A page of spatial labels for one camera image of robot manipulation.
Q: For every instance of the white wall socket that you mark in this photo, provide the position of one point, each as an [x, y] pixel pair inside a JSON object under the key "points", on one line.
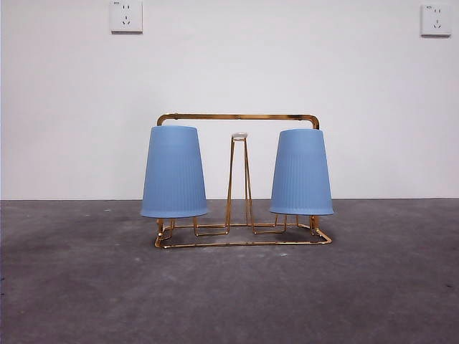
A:
{"points": [[125, 16], [435, 19]]}

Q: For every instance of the blue ribbed plastic cup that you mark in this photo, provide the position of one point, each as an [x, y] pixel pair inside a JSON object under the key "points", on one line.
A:
{"points": [[301, 172], [174, 172]]}

